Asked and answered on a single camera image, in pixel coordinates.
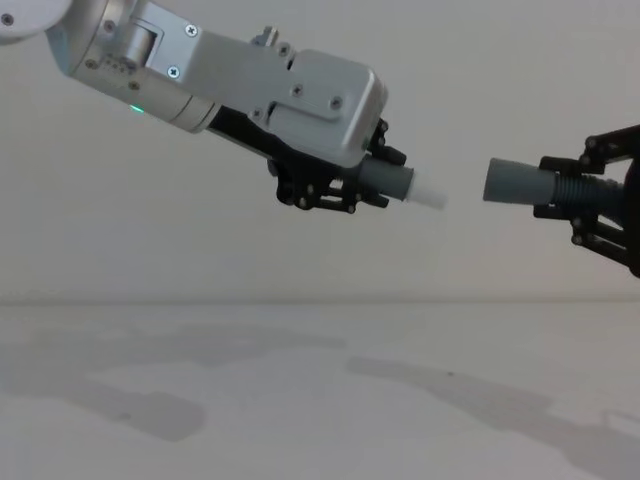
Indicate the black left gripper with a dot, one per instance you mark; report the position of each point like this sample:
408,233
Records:
260,142

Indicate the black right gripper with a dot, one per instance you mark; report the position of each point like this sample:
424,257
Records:
633,220

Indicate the grey tube with white tip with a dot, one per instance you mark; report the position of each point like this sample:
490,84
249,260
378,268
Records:
385,179

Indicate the white table cloth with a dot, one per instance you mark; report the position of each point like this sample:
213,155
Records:
320,400

